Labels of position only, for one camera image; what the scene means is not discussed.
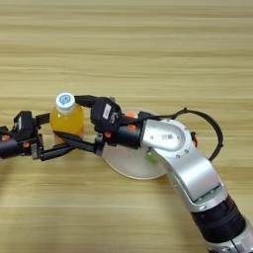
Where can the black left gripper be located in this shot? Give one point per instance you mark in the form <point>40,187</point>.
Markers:
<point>11,146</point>

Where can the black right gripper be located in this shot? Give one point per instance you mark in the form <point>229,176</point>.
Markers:
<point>126,136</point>

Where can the orange juice bottle white cap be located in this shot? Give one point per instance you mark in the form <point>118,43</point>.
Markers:
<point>67,120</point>

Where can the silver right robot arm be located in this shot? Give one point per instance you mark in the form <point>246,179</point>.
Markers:
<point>187,164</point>

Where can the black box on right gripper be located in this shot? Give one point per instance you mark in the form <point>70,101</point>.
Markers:
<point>105,113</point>

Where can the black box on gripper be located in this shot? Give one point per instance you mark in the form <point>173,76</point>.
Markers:
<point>23,125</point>
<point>105,113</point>

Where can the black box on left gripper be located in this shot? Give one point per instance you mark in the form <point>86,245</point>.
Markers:
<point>23,125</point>

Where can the round white plate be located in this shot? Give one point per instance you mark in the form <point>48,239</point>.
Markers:
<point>131,163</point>

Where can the green rectangular block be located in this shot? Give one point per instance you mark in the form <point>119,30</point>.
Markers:
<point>151,158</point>

